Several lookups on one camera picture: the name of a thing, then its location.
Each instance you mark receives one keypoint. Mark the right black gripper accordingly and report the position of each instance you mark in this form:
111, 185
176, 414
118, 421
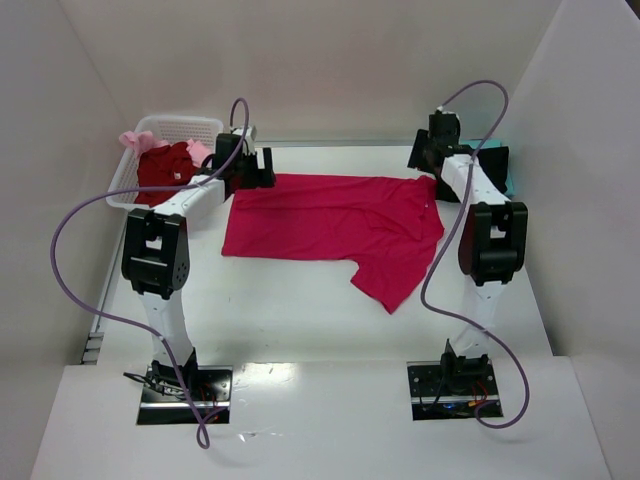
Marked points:
420, 151

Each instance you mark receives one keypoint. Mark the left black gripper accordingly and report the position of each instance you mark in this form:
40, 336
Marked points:
257, 170

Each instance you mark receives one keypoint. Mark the magenta t shirt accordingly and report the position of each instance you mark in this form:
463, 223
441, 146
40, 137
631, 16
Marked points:
390, 227

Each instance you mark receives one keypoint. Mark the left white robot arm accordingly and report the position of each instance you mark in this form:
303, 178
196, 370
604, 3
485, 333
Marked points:
156, 259

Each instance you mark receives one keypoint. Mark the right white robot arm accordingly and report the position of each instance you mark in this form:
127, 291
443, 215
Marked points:
492, 243

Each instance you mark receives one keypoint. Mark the teal folded t shirt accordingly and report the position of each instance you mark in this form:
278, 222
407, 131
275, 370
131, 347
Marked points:
493, 143

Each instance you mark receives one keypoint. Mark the black folded t shirt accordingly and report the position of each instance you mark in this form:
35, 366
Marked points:
494, 161

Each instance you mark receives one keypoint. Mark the dark red t shirt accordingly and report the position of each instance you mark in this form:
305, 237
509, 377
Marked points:
162, 172

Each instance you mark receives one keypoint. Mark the white plastic basket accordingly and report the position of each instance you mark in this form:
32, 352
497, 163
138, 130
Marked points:
173, 129

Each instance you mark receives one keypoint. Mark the light pink t shirt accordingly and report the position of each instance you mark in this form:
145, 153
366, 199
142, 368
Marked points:
141, 142

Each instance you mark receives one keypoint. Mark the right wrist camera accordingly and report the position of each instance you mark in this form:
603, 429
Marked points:
442, 110

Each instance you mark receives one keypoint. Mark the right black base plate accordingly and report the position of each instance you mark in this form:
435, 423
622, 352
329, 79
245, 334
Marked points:
455, 397

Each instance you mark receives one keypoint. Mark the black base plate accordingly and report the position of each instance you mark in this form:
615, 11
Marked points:
455, 397
163, 402

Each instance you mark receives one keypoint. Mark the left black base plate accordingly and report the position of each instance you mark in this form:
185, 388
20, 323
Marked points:
163, 402

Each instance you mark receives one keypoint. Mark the metal table edge bracket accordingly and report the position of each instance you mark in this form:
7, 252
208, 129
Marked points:
92, 348

